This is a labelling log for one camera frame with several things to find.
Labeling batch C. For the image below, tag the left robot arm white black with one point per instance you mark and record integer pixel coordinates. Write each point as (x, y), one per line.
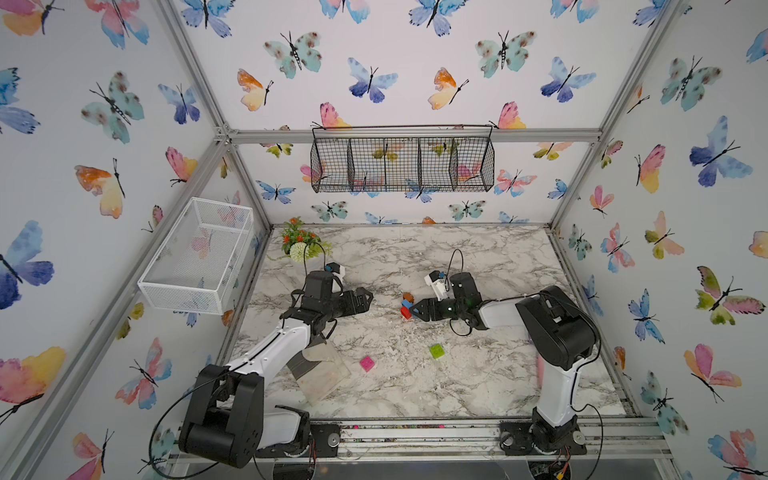
(227, 421)

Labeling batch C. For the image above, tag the flower plant white pot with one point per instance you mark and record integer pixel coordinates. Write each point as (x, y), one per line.
(301, 244)

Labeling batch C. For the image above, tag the aluminium front rail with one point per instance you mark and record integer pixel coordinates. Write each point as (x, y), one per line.
(492, 439)

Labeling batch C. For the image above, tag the green lego brick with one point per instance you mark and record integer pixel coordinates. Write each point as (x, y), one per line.
(436, 351)

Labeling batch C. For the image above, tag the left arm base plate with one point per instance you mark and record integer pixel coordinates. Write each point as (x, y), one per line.
(321, 440)

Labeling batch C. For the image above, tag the black wire basket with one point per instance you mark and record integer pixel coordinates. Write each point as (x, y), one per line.
(388, 159)

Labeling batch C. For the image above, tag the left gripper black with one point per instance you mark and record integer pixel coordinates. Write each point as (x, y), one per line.
(362, 305)

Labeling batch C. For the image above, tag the white mesh basket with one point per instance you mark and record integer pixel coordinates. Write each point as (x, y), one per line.
(195, 266)

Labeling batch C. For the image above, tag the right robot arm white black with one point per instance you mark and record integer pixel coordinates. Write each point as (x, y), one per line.
(563, 335)

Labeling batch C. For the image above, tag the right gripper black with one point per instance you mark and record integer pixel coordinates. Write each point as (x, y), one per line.
(425, 305)

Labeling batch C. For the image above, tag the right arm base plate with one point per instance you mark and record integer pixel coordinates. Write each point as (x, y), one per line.
(540, 438)

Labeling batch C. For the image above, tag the pink lego brick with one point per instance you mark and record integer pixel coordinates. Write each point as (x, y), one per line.
(367, 364)

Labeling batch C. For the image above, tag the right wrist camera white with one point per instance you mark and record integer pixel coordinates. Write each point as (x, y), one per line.
(439, 283)

